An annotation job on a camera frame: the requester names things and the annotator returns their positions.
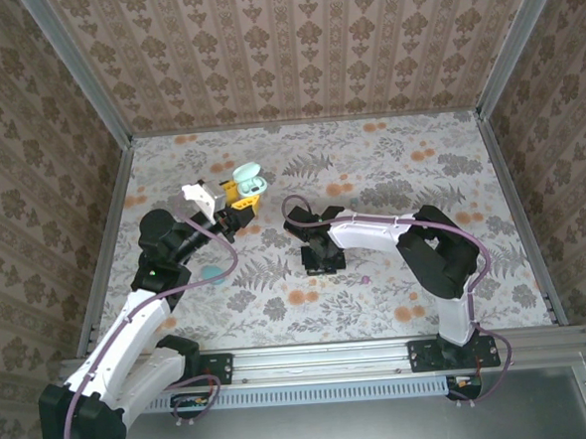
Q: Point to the mint green earbud charging case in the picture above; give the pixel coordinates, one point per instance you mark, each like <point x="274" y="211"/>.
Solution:
<point x="251" y="184"/>

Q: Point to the blue earbud charging case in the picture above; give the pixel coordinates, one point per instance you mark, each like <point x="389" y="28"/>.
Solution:
<point x="209" y="273"/>

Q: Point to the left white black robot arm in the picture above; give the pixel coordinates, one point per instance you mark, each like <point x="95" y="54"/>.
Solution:
<point x="126" y="339"/>

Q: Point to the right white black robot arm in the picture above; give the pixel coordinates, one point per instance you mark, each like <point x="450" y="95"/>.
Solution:
<point x="373" y="229"/>

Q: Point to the floral patterned table cover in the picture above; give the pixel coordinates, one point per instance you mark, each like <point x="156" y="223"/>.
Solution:
<point x="329" y="317"/>

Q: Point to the grey metal panel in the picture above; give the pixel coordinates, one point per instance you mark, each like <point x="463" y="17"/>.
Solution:
<point x="311" y="432"/>

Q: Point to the left black connector box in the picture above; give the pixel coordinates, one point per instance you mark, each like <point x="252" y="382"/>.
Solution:
<point x="190" y="407"/>

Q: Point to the black connector box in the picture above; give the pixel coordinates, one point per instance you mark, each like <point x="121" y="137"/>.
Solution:
<point x="470" y="390"/>
<point x="190" y="407"/>

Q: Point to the right black connector box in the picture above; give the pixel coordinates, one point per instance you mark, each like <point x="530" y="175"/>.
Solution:
<point x="470" y="390"/>

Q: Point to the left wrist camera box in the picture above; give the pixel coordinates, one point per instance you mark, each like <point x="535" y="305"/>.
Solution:
<point x="197" y="195"/>

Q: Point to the left aluminium table edge rail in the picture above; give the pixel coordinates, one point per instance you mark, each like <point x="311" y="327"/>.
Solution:
<point x="110" y="235"/>

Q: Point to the aluminium table edge rail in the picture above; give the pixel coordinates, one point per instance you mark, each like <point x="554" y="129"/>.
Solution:
<point x="110" y="235"/>
<point x="509" y="191"/>

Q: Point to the aluminium rear edge rail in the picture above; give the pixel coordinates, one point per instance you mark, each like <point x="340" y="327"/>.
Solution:
<point x="267" y="125"/>

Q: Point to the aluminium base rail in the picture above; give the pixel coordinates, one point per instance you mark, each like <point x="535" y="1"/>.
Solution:
<point x="321" y="362"/>

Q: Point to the left aluminium frame post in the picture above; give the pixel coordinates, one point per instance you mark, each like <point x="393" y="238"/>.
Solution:
<point x="80" y="78"/>

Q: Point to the aluminium frame post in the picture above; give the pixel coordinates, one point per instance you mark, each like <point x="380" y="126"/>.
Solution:
<point x="516" y="41"/>
<point x="80" y="78"/>

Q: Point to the right aluminium table edge rail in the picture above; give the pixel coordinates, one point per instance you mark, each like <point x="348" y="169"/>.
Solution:
<point x="509" y="191"/>

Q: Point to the right aluminium frame post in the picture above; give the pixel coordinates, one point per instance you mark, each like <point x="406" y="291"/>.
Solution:
<point x="516" y="41"/>

